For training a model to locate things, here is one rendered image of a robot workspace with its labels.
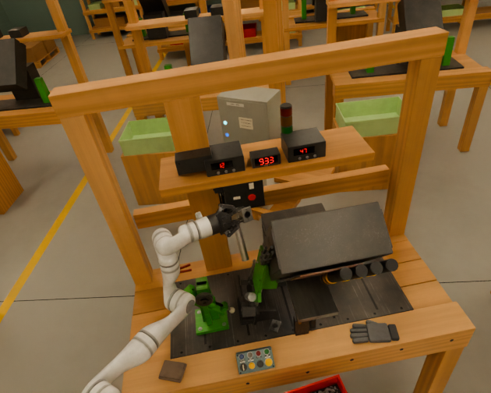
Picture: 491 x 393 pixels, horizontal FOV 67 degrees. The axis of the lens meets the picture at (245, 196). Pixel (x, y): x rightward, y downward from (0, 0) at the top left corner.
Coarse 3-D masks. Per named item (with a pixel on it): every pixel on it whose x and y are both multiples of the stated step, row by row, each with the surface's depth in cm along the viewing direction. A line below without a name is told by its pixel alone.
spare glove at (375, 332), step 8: (368, 320) 161; (352, 328) 159; (360, 328) 159; (368, 328) 158; (376, 328) 158; (384, 328) 157; (392, 328) 157; (352, 336) 157; (360, 336) 156; (368, 336) 156; (376, 336) 155; (384, 336) 155; (392, 336) 155
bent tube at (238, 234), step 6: (246, 210) 139; (234, 216) 150; (246, 216) 142; (252, 216) 140; (240, 228) 154; (240, 234) 154; (240, 240) 154; (240, 246) 154; (240, 252) 155; (246, 252) 155; (246, 258) 155
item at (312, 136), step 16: (224, 144) 156; (240, 144) 155; (288, 144) 151; (304, 144) 149; (320, 144) 150; (208, 160) 148; (224, 160) 148; (240, 160) 149; (288, 160) 153; (208, 176) 151
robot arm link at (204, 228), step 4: (196, 212) 140; (196, 216) 139; (200, 216) 139; (196, 220) 134; (200, 220) 133; (204, 220) 133; (208, 220) 133; (196, 224) 132; (200, 224) 132; (204, 224) 132; (208, 224) 133; (200, 228) 131; (204, 228) 132; (208, 228) 132; (200, 232) 131; (204, 232) 132; (208, 232) 133; (212, 232) 134; (200, 236) 132; (204, 236) 133; (208, 236) 135
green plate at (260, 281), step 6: (258, 258) 158; (258, 264) 157; (264, 264) 148; (258, 270) 157; (264, 270) 148; (258, 276) 157; (264, 276) 150; (258, 282) 156; (264, 282) 155; (270, 282) 155; (276, 282) 156; (258, 288) 156; (264, 288) 157; (270, 288) 158; (276, 288) 158
